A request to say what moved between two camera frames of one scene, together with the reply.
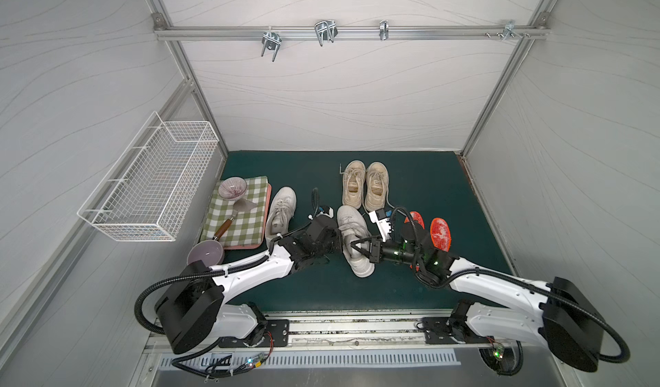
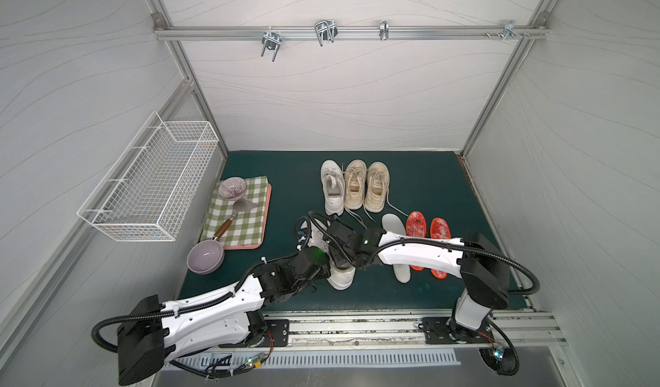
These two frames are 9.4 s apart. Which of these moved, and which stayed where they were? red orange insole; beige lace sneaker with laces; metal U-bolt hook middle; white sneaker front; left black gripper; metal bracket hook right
Moved: left black gripper; white sneaker front
Stayed: red orange insole; beige lace sneaker with laces; metal U-bolt hook middle; metal bracket hook right
